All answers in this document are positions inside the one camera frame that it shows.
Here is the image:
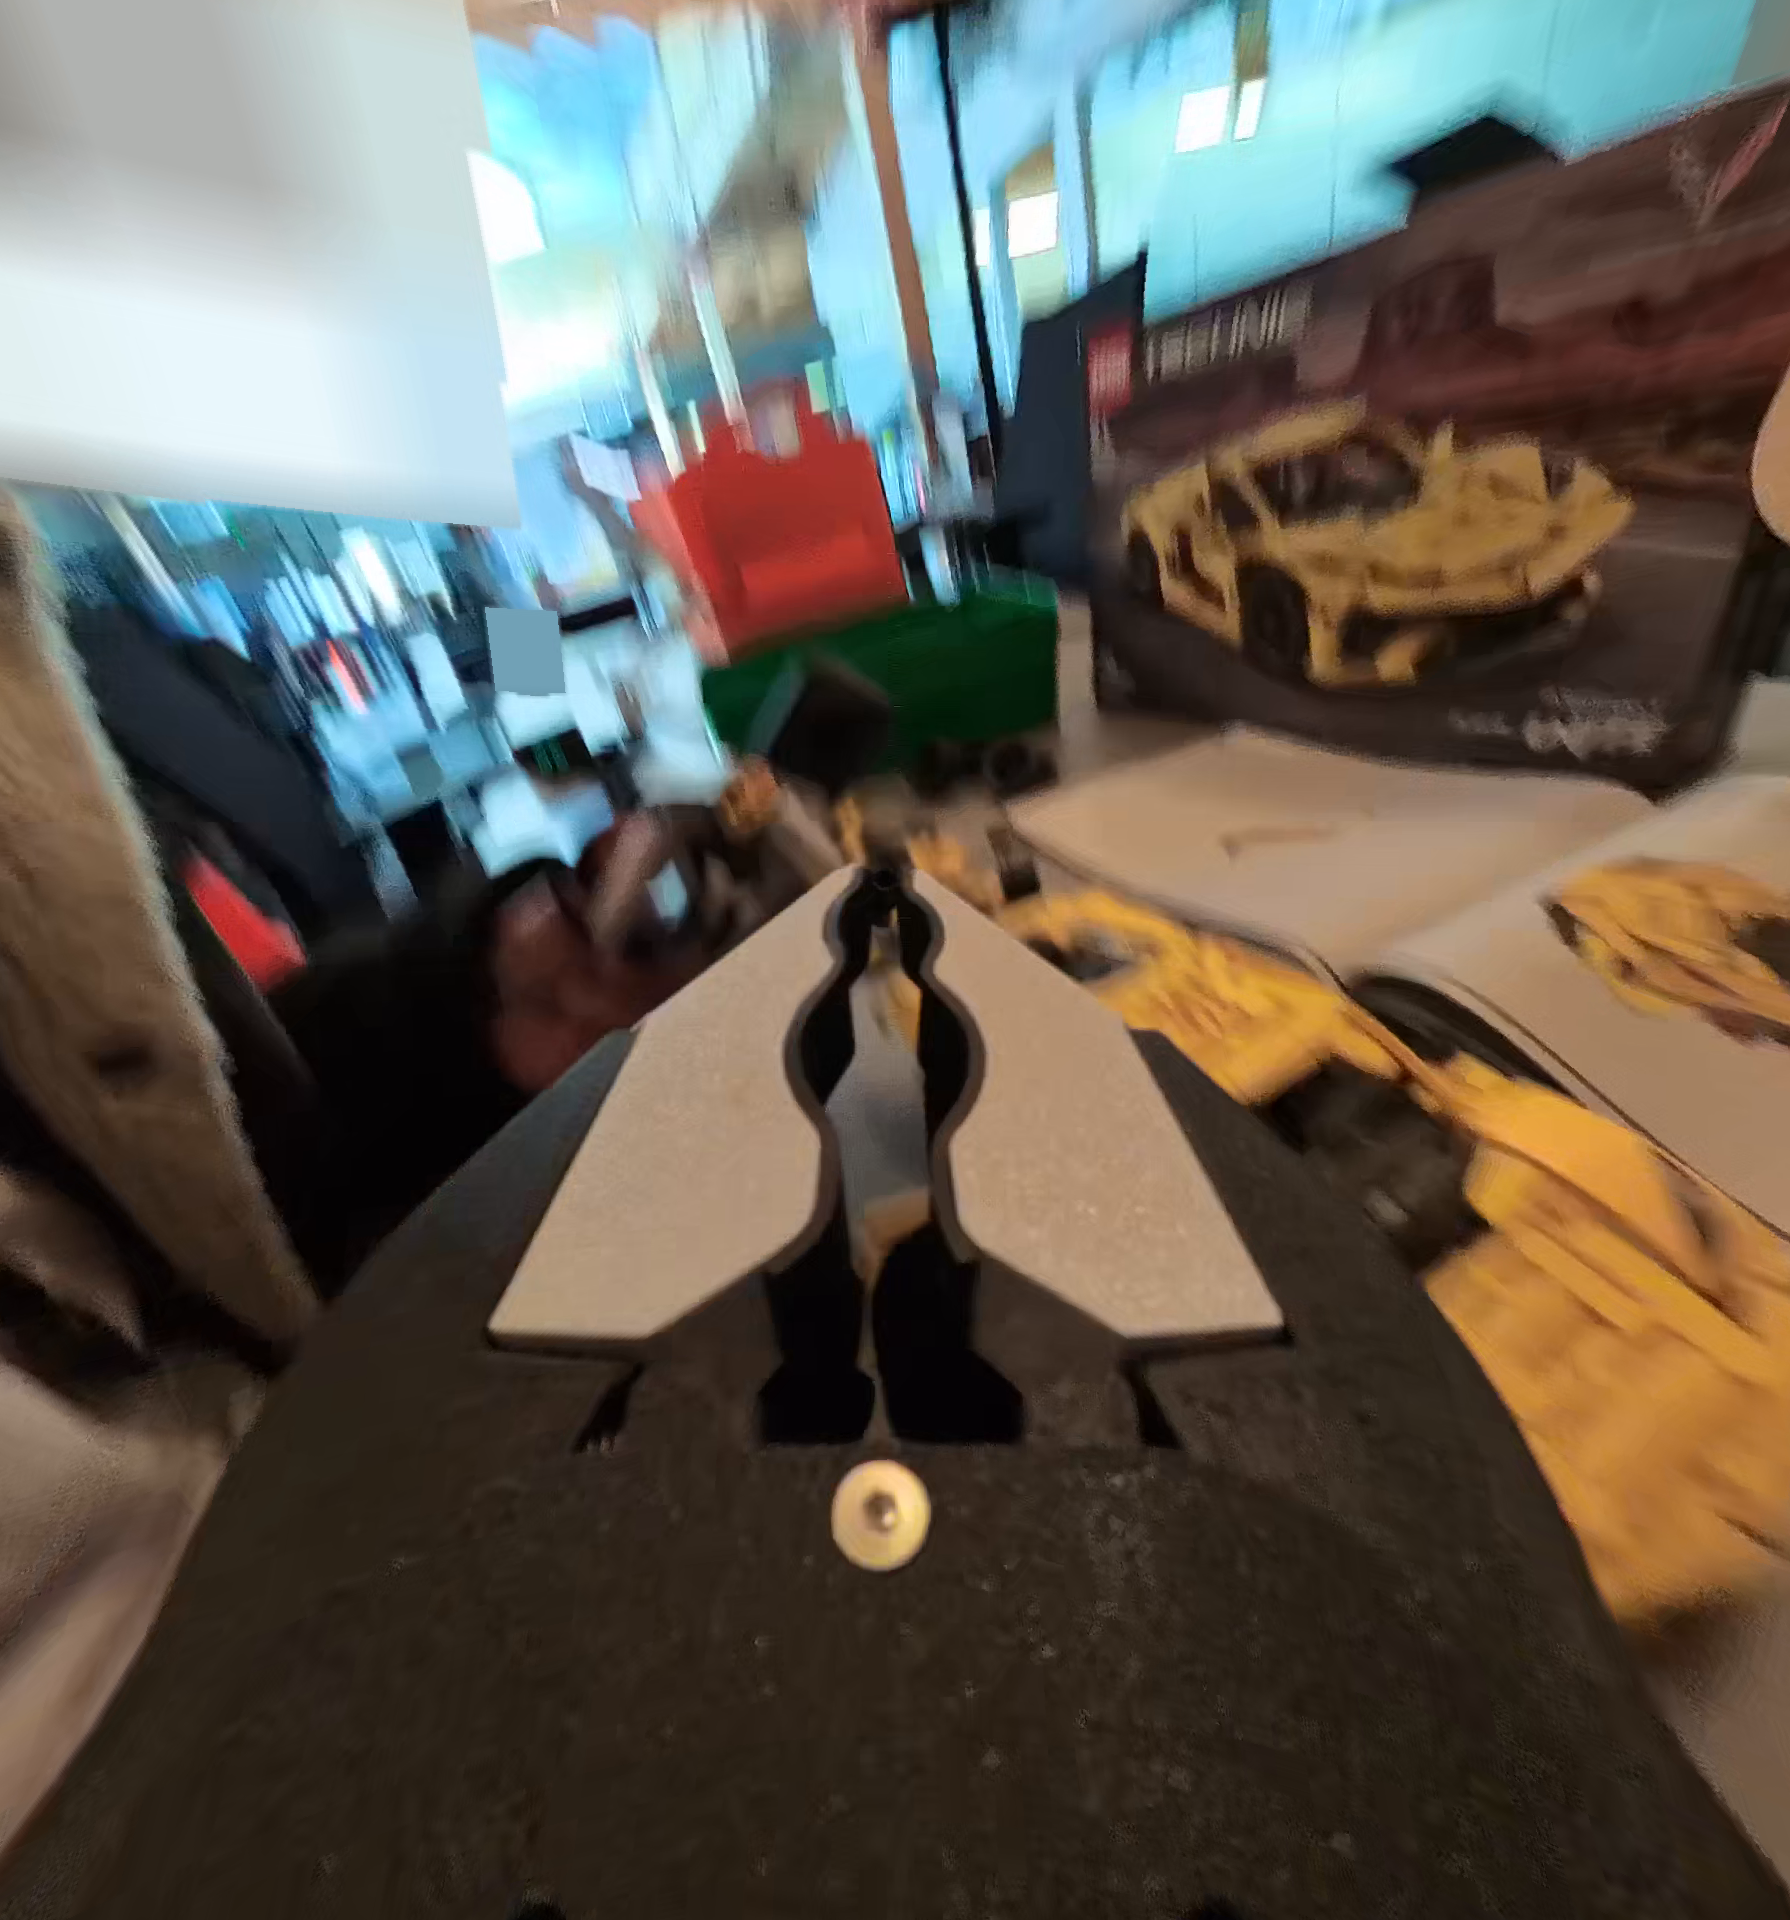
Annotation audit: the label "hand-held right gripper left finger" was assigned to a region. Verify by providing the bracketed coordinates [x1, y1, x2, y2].
[488, 867, 861, 1441]

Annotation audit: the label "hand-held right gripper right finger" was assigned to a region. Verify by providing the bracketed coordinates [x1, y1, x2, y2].
[908, 870, 1288, 1433]

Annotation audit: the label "instruction booklet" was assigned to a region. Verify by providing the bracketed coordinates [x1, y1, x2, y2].
[1007, 729, 1790, 1292]

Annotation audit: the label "grey desk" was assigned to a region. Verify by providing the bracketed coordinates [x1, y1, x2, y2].
[446, 585, 1790, 1920]

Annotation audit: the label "person's left hand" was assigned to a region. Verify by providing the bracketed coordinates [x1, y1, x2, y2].
[494, 861, 692, 1089]

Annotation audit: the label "green plastic bin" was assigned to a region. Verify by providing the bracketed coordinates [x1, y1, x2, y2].
[700, 578, 1062, 767]

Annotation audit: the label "orange paper bag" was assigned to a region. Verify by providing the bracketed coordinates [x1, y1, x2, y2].
[631, 398, 909, 653]

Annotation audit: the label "yellow toy brick car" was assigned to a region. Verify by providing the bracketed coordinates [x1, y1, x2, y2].
[836, 811, 1790, 1629]

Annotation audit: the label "orange traffic cone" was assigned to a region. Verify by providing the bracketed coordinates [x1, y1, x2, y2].
[182, 852, 307, 987]

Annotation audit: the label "dark fleece-lined jacket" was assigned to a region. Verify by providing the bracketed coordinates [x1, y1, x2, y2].
[0, 480, 328, 1352]

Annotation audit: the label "toy car set box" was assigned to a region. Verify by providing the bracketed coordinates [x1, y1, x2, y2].
[1083, 66, 1790, 797]

